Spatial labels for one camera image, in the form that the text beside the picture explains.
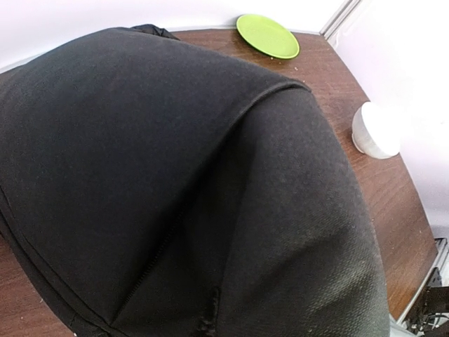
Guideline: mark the green plate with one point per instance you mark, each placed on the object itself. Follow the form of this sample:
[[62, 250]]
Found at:
[[267, 36]]

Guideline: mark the black backpack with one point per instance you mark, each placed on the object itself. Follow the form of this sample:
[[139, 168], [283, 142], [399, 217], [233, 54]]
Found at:
[[150, 187]]

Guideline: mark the white ribbed bowl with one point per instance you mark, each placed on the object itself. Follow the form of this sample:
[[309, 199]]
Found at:
[[374, 133]]

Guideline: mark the right aluminium frame post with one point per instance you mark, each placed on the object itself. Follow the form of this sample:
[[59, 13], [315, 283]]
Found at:
[[339, 17]]

